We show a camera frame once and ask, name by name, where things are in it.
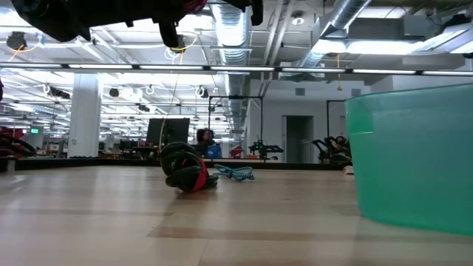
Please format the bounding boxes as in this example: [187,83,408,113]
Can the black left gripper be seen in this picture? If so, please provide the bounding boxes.
[10,0,186,43]

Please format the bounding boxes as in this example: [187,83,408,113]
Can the magenta cable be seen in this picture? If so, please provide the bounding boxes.
[183,0,208,14]

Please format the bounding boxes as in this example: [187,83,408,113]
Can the black cable with red tie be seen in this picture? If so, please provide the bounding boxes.
[159,141,220,194]

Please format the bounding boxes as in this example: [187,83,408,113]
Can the teal braided cable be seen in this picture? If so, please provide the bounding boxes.
[213,163,256,183]

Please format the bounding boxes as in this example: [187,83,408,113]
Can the long LED light bar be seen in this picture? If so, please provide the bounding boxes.
[0,61,473,78]

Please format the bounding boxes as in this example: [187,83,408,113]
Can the dark background monitor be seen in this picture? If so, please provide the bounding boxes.
[145,117,191,147]

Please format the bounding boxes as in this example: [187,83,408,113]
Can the white building pillar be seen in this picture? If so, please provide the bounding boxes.
[67,72,103,159]

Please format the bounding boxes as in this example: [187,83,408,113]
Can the person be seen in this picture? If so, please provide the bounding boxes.
[194,127,223,160]

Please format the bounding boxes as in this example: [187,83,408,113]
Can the grey background door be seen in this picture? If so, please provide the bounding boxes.
[282,115,315,164]

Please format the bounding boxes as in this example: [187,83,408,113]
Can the green translucent plastic bin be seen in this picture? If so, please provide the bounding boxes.
[344,83,473,237]

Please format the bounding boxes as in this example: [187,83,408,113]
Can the silver ventilation duct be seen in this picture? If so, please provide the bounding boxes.
[295,0,372,69]
[209,0,254,132]

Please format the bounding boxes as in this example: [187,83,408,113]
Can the yellow hanging cable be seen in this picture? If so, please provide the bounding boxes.
[157,31,200,149]

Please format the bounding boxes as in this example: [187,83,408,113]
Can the black background rig frame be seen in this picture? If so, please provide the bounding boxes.
[207,95,265,162]

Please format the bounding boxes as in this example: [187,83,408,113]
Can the black aluminium table frame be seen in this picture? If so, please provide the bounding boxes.
[0,157,352,172]

